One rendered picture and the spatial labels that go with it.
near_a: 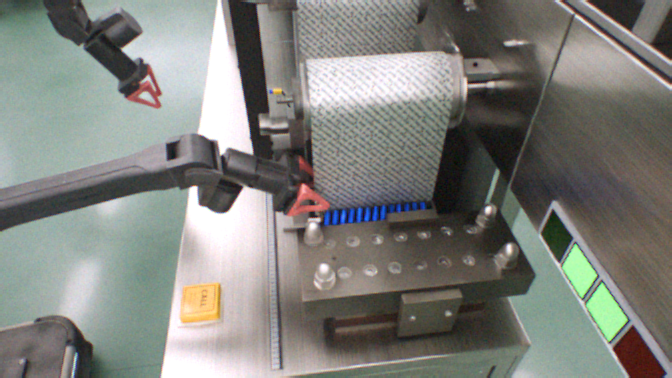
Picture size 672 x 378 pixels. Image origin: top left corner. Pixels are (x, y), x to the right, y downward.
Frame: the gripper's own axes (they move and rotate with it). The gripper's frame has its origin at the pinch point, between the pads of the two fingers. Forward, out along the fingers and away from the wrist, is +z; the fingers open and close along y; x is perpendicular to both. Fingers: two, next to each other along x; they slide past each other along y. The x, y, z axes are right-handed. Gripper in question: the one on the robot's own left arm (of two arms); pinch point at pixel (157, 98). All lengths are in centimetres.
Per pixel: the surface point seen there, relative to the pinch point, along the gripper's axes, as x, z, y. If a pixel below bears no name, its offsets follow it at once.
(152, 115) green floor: 81, 74, 162
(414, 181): -45, 21, -50
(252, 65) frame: -27.3, 0.7, -13.4
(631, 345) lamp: -56, 15, -92
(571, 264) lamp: -57, 17, -80
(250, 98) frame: -21.8, 7.2, -13.1
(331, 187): -31, 12, -48
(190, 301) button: 3, 13, -54
